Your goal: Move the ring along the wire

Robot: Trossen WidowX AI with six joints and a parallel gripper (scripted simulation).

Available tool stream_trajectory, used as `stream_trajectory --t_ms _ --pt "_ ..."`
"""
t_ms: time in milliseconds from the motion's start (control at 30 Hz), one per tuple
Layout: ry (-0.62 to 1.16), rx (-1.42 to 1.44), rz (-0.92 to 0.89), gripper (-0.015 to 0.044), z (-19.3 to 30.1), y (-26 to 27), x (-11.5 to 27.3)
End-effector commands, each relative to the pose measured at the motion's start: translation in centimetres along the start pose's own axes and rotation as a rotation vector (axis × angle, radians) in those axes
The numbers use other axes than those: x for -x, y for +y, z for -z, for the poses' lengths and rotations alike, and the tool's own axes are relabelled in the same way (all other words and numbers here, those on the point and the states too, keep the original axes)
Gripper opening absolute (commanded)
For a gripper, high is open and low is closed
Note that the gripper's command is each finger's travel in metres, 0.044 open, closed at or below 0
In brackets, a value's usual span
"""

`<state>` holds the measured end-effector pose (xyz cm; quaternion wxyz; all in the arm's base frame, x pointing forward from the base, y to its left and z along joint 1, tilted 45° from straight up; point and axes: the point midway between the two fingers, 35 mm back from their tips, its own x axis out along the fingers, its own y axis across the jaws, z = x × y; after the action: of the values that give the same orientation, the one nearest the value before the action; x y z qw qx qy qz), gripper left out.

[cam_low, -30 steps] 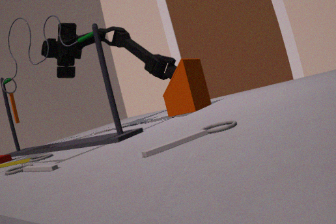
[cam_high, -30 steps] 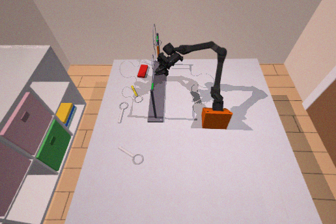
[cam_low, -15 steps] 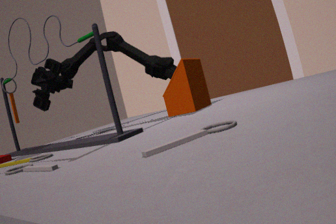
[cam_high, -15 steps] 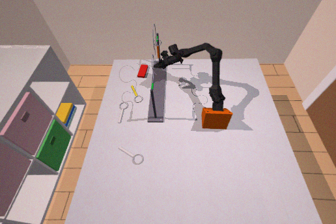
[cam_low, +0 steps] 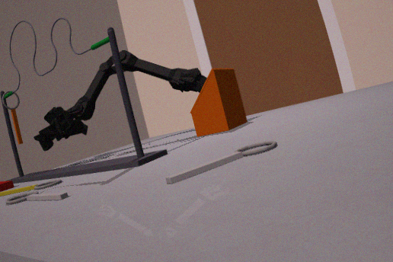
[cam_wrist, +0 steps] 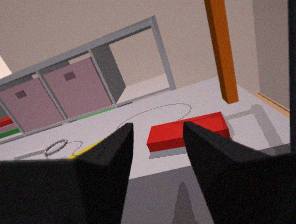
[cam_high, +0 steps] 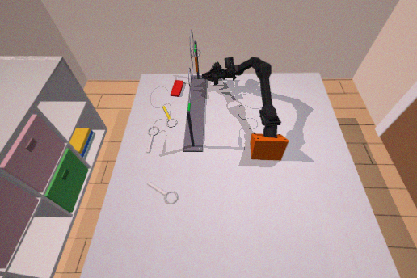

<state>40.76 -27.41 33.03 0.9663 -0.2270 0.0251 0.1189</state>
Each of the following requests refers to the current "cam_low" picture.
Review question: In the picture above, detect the grey loop with straight handle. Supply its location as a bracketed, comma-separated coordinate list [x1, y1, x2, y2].
[6, 191, 68, 204]
[166, 141, 277, 184]

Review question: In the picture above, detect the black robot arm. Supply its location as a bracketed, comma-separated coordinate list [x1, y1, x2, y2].
[44, 50, 207, 135]

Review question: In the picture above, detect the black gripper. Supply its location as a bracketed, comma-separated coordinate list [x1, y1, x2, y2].
[34, 110, 75, 151]

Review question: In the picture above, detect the orange long bar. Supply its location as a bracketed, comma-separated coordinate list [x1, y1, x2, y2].
[2, 91, 23, 144]

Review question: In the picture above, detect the grey ring with yellow handle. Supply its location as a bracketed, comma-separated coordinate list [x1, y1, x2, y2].
[0, 179, 62, 196]

